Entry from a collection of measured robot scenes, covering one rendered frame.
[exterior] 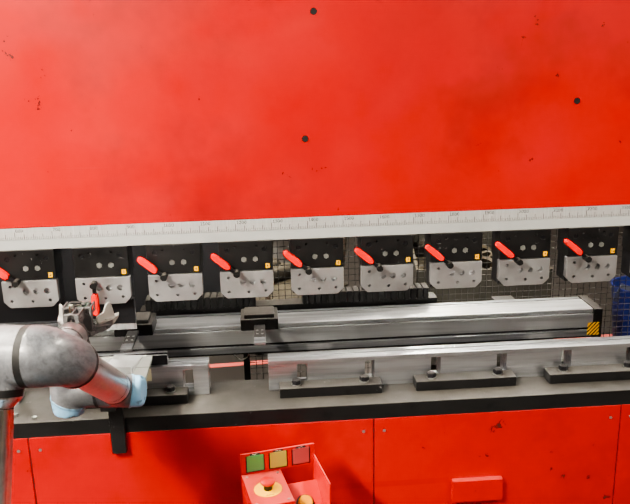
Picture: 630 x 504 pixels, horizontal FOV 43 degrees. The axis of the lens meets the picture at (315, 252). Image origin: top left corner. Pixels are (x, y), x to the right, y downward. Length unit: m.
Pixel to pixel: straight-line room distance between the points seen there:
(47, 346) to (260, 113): 0.94
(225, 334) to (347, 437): 0.55
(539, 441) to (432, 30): 1.22
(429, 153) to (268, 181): 0.45
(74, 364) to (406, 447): 1.16
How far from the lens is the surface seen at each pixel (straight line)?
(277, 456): 2.17
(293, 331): 2.61
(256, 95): 2.16
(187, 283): 2.26
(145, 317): 2.59
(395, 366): 2.40
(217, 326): 2.60
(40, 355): 1.52
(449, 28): 2.21
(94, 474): 2.42
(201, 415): 2.30
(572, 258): 2.41
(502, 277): 2.36
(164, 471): 2.39
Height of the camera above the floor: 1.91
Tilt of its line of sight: 16 degrees down
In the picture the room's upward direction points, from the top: 1 degrees counter-clockwise
